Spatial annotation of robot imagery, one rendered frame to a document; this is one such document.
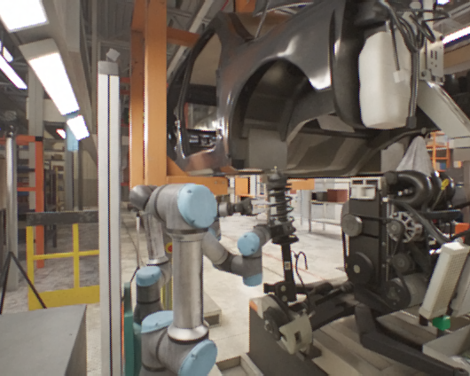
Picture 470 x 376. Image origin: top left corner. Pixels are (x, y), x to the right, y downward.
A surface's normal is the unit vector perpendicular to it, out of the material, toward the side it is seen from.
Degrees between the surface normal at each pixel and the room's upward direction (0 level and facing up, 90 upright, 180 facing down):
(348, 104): 92
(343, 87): 89
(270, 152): 90
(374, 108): 98
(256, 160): 90
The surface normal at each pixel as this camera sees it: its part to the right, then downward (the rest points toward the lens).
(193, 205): 0.74, -0.12
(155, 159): 0.42, 0.01
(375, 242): -0.91, 0.00
